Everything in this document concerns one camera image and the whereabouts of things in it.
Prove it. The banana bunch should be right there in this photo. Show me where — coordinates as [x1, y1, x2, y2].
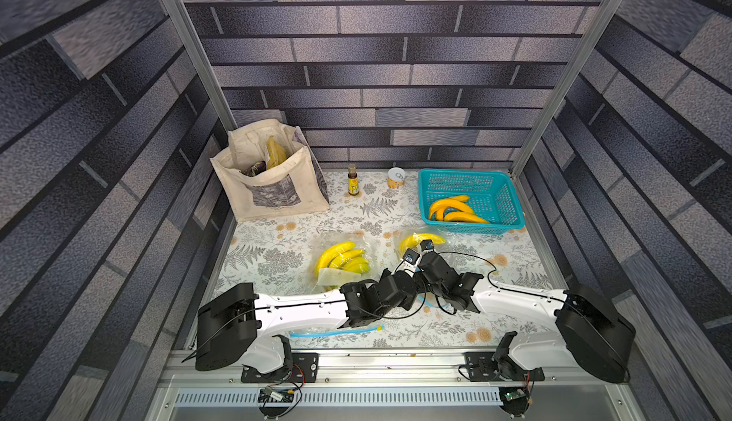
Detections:
[315, 241, 371, 276]
[398, 233, 446, 256]

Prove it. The clear zip-top bag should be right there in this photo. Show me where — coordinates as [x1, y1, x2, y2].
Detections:
[288, 231, 385, 339]
[391, 225, 459, 308]

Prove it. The single orange banana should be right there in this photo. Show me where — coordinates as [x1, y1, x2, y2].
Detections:
[428, 195, 475, 221]

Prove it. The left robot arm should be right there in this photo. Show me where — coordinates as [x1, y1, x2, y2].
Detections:
[189, 270, 427, 374]

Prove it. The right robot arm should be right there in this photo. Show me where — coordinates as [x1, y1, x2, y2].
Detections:
[417, 251, 636, 384]

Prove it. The beige canvas tote bag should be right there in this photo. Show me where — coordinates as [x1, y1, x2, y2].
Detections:
[211, 119, 330, 224]

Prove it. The teal plastic basket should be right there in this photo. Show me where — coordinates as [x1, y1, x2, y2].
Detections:
[417, 169, 525, 235]

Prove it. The small yellow tin can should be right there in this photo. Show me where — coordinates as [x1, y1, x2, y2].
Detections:
[387, 167, 406, 190]

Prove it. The small brown sauce bottle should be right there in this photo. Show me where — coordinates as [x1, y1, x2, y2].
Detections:
[348, 164, 360, 196]

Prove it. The left circuit board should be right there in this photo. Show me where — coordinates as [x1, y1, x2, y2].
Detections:
[257, 387, 297, 406]

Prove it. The circuit board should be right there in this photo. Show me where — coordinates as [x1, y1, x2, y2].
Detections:
[257, 387, 297, 406]
[499, 388, 527, 403]

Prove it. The right circuit board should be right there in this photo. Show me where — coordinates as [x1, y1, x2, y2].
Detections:
[499, 388, 527, 403]

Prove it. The yellow item in tote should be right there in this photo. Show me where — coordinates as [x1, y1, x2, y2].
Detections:
[266, 136, 288, 170]

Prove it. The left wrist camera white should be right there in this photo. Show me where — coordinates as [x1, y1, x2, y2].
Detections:
[398, 249, 421, 272]

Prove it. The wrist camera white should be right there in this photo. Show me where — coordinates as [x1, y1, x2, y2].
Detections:
[419, 239, 435, 256]
[398, 249, 421, 272]

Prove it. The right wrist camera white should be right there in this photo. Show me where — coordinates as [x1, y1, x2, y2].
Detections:
[419, 239, 435, 256]

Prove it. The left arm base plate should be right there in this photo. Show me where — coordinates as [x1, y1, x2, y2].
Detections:
[240, 352, 319, 384]

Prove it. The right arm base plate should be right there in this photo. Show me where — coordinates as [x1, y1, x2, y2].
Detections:
[459, 352, 545, 384]

